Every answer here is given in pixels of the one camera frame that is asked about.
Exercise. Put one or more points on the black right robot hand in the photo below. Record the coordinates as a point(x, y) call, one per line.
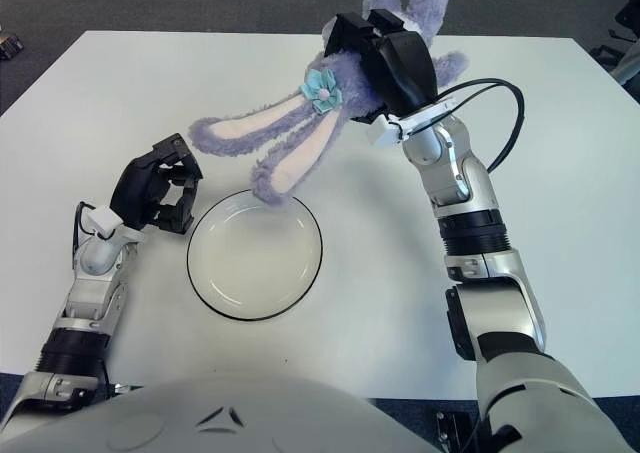
point(405, 63)

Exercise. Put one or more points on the grey robot torso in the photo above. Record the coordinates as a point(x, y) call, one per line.
point(225, 423)

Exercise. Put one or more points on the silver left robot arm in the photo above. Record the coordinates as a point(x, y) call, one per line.
point(95, 283)

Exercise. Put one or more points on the blue grey fabric item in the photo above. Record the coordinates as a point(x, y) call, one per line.
point(630, 65)

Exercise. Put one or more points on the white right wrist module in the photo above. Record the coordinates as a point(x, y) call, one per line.
point(382, 133)

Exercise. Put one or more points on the white plate with black rim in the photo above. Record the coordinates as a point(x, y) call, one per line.
point(255, 263)

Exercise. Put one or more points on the black office chair base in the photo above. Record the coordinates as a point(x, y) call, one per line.
point(605, 53)

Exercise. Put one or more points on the brown black box on floor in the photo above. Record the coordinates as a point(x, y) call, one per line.
point(10, 47)

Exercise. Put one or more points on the black bracket device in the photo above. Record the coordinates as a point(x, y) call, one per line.
point(452, 430)

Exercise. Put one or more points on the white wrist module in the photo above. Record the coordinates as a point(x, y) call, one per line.
point(382, 133)
point(102, 220)

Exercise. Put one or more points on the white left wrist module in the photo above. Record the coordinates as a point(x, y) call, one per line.
point(102, 220)

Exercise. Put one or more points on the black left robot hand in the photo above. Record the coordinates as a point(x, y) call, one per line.
point(135, 188)

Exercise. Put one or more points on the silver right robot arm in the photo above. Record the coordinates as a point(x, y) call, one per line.
point(460, 183)

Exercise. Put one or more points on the purple plush bunny doll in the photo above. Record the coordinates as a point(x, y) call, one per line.
point(345, 78)

